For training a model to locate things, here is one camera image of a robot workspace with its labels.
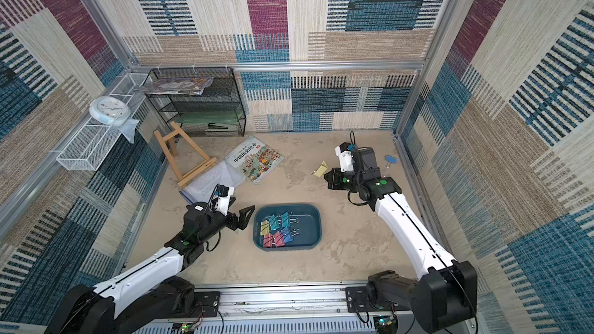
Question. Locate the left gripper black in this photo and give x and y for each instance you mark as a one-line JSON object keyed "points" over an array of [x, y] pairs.
{"points": [[241, 221]]}

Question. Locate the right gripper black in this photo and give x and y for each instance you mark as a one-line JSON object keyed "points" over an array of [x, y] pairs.
{"points": [[334, 178]]}

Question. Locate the yellow binder clip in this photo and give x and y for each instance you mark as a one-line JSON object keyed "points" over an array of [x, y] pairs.
{"points": [[321, 170], [265, 227]]}

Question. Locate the teal binder clip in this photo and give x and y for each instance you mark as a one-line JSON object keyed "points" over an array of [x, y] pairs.
{"points": [[289, 219], [275, 222]]}

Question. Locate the pink binder clip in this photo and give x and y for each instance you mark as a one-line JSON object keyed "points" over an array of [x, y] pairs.
{"points": [[278, 239], [268, 241]]}

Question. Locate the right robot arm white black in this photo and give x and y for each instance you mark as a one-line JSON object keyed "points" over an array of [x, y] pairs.
{"points": [[444, 291]]}

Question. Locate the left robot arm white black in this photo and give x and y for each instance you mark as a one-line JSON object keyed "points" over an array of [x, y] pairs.
{"points": [[152, 288]]}

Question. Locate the teal plastic storage box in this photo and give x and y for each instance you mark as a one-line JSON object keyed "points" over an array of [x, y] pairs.
{"points": [[294, 226]]}

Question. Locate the clear mesh document pouch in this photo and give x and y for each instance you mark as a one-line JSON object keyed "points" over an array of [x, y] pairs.
{"points": [[200, 189]]}

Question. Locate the colourful Chinese history picture book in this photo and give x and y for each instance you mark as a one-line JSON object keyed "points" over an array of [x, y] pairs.
{"points": [[253, 159]]}

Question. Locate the black stapler on shelf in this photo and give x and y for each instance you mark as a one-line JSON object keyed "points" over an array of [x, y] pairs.
{"points": [[222, 127]]}

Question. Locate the wooden tabletop easel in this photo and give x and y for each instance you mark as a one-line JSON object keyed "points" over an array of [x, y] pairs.
{"points": [[186, 159]]}

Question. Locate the black mesh shelf rack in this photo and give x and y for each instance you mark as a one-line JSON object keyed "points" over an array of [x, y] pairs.
{"points": [[220, 103]]}

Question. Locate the magazine on rack top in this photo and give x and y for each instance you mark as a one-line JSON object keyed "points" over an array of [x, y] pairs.
{"points": [[176, 86]]}

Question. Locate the white round clock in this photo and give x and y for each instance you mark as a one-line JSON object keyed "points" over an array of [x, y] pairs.
{"points": [[109, 111]]}

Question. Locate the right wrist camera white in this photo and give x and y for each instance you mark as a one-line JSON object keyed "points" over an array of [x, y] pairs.
{"points": [[345, 156]]}

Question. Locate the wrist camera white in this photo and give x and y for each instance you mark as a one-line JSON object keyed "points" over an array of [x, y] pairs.
{"points": [[223, 196], [345, 156]]}

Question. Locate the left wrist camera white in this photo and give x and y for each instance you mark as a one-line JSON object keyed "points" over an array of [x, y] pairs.
{"points": [[223, 196]]}

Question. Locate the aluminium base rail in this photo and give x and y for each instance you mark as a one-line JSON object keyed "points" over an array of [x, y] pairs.
{"points": [[303, 307]]}

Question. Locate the white wire wall basket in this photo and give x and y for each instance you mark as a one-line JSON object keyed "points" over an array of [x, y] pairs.
{"points": [[91, 143]]}

